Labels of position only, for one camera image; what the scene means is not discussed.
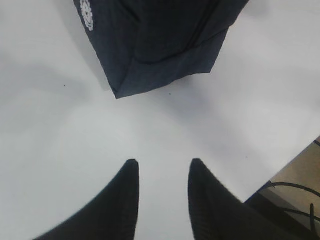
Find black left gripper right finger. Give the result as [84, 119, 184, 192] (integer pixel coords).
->
[188, 158, 297, 240]

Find black floor cables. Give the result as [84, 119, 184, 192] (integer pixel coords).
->
[269, 139, 320, 233]

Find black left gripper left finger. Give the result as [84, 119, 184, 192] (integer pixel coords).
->
[39, 159, 140, 240]

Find navy blue lunch bag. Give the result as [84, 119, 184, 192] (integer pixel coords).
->
[74, 0, 247, 99]

